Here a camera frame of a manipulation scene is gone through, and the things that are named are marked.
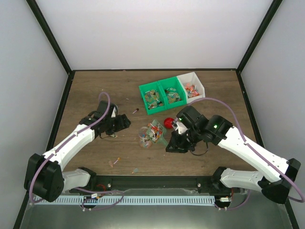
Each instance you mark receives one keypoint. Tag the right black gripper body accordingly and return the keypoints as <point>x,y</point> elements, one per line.
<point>187,142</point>

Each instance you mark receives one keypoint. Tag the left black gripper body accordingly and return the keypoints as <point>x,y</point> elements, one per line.
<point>113,127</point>

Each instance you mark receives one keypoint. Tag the green slotted scoop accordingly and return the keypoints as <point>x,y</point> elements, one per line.
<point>156,133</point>

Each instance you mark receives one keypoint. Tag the clear plastic jar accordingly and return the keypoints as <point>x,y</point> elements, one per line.
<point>144,141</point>

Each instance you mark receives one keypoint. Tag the green double candy bin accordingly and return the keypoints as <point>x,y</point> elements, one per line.
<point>162,95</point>

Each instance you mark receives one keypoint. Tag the white candy bin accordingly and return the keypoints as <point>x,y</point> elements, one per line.
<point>192,86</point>

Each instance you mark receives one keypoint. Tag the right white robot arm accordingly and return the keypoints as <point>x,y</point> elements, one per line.
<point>273,176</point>

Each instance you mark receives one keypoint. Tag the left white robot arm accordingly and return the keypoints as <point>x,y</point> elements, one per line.
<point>45,176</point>

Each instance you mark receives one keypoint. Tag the red jar lid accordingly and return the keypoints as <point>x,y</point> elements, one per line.
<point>168,123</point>

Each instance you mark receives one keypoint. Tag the light blue slotted strip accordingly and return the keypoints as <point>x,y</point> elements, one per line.
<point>134,201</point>

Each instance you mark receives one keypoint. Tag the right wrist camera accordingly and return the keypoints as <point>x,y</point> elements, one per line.
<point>179,127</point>

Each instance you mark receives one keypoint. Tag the spilled candy near rail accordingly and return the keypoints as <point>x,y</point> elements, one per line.
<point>136,170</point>

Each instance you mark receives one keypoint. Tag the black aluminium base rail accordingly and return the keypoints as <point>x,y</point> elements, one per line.
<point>152,182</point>

